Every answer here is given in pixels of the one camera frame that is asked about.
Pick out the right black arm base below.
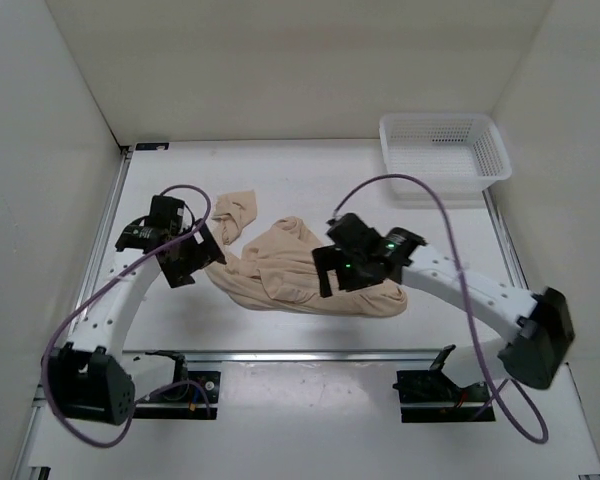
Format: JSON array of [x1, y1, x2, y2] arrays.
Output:
[[392, 345, 496, 424]]

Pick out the aluminium front rail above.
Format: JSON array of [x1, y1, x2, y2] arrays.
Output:
[[119, 349, 531, 366]]

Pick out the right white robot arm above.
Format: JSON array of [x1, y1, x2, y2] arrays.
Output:
[[312, 213, 575, 390]]

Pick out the beige trousers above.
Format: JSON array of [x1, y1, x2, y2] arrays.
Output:
[[205, 191, 408, 318]]

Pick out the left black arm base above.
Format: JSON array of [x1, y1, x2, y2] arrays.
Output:
[[122, 350, 221, 421]]

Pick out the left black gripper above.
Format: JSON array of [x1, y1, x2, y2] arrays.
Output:
[[163, 218, 225, 288]]

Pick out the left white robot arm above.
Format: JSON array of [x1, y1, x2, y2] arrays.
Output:
[[47, 194, 225, 425]]

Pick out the white plastic mesh basket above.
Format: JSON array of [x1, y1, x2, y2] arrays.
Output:
[[379, 113, 512, 198]]

